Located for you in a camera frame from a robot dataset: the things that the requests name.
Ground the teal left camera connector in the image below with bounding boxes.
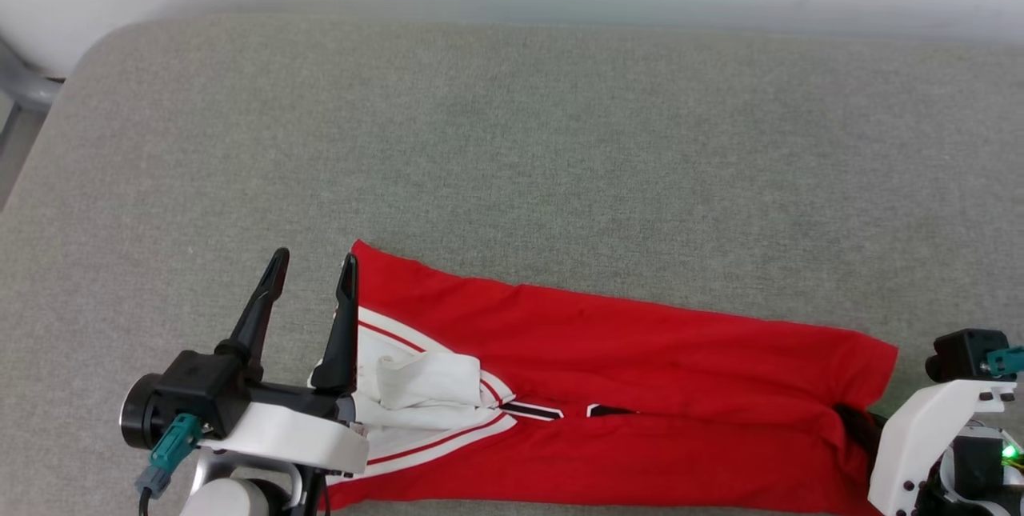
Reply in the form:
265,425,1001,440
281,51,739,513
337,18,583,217
134,413,203,499

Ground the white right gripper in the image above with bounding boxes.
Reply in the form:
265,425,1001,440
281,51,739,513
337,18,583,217
839,378,1019,516

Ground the red and white garment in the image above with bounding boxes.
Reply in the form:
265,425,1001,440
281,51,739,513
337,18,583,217
308,240,899,516

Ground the teal right camera connector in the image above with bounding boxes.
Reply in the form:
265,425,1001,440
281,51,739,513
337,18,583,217
986,346,1024,378

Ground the teal camera connector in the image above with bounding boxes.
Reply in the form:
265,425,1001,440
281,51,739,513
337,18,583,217
986,346,1024,378
134,413,203,499

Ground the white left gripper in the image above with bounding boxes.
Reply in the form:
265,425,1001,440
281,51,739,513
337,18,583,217
199,247,371,477

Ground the grey metal frame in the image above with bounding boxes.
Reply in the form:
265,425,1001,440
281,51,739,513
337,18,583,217
0,36,65,158

